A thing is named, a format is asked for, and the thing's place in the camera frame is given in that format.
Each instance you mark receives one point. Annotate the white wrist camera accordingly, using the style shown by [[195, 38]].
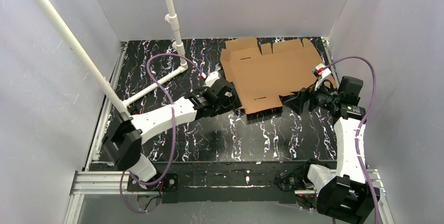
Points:
[[212, 78], [321, 73]]

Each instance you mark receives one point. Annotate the brown cardboard box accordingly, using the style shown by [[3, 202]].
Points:
[[263, 73]]

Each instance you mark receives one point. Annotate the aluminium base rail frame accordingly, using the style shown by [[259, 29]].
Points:
[[227, 158]]

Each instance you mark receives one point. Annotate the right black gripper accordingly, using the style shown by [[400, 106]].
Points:
[[306, 98]]

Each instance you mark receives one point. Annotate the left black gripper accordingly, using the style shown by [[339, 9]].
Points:
[[228, 97]]

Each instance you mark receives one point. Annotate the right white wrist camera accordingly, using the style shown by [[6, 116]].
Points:
[[321, 73]]

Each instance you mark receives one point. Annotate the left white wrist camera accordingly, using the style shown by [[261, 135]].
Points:
[[212, 78]]

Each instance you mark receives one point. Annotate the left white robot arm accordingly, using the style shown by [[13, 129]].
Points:
[[124, 138]]

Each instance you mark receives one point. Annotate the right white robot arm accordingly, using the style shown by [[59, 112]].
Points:
[[345, 194]]

